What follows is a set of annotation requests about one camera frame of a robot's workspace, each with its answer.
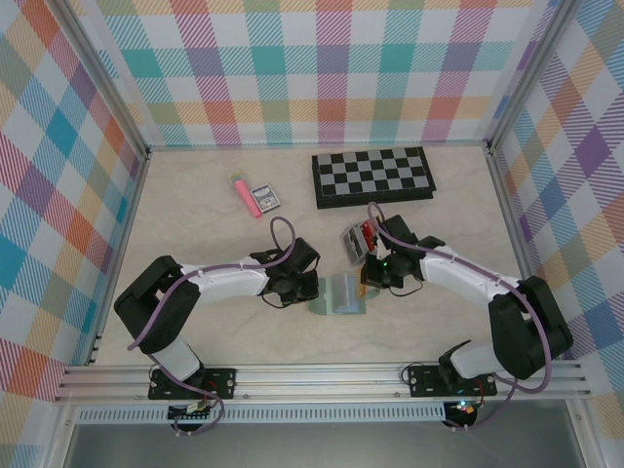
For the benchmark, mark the orange credit card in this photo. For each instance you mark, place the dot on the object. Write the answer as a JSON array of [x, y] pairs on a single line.
[[362, 285]]

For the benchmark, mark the green card holder wallet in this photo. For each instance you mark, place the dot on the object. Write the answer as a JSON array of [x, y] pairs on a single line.
[[341, 295]]

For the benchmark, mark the clear plastic card box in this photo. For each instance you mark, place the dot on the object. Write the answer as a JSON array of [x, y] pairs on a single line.
[[353, 244]]

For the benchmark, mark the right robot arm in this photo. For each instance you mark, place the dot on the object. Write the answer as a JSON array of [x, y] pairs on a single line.
[[526, 331]]

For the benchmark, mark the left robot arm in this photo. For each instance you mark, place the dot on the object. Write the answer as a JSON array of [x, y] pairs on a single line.
[[146, 312]]

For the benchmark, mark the red credit card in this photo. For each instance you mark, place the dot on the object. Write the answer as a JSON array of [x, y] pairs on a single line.
[[369, 234]]

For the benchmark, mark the blue playing card deck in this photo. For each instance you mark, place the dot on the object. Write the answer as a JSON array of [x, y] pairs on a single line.
[[265, 197]]

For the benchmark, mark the folding chess board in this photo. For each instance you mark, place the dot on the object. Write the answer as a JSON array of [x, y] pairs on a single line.
[[373, 173]]

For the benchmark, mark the pink toy microphone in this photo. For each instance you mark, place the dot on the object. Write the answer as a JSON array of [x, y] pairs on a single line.
[[244, 192]]

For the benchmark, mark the small controller board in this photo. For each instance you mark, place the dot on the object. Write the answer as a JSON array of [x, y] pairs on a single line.
[[192, 412], [460, 407]]

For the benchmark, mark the aluminium mounting rail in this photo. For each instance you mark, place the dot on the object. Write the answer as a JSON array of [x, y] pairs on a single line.
[[317, 380]]

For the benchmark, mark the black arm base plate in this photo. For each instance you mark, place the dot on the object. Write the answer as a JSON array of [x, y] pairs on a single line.
[[419, 380], [222, 382]]

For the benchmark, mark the aluminium side rail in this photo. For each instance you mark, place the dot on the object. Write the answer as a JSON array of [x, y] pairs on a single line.
[[118, 258], [519, 253]]

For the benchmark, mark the aluminium frame post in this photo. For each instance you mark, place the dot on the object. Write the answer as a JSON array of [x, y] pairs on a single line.
[[529, 73], [117, 90]]

